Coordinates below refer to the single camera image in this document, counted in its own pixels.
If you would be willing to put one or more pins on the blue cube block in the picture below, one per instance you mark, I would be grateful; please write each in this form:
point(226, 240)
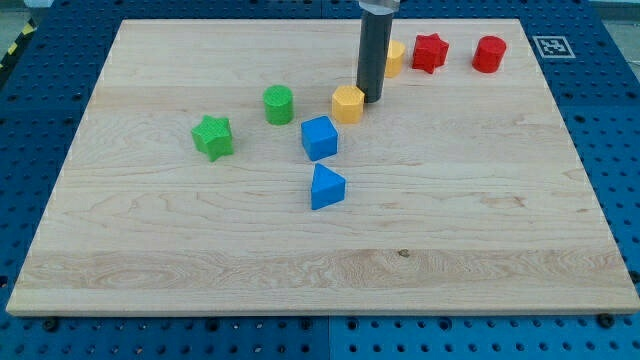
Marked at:
point(319, 138)

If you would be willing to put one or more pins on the yellow hexagon block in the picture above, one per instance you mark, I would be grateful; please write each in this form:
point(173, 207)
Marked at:
point(347, 104)

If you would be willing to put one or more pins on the green star block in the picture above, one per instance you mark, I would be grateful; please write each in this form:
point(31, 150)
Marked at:
point(213, 137)

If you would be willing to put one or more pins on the green cylinder block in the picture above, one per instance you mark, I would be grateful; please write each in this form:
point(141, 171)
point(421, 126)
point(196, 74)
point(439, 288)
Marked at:
point(278, 104)

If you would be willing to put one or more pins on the black yellow hazard tape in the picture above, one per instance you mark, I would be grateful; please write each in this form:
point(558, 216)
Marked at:
point(18, 46)

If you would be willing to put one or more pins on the white fiducial marker tag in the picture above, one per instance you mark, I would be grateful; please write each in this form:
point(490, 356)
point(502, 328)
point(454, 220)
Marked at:
point(553, 47)

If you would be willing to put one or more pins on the light wooden board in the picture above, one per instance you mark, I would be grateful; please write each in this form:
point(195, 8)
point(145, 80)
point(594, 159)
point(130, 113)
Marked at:
point(464, 192)

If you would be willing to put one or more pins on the red star block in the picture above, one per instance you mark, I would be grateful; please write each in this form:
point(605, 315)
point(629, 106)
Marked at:
point(429, 53)

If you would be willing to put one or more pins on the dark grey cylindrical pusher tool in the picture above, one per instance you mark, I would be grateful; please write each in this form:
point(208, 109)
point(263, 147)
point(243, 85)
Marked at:
point(373, 49)

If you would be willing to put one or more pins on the red cylinder block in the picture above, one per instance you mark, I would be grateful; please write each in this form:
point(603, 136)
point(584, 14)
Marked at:
point(489, 54)

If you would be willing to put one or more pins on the blue triangle block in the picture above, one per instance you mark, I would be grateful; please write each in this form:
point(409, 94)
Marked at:
point(327, 188)

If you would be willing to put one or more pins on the yellow heart block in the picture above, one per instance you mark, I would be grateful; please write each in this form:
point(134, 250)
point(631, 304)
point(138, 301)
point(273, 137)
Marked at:
point(395, 58)

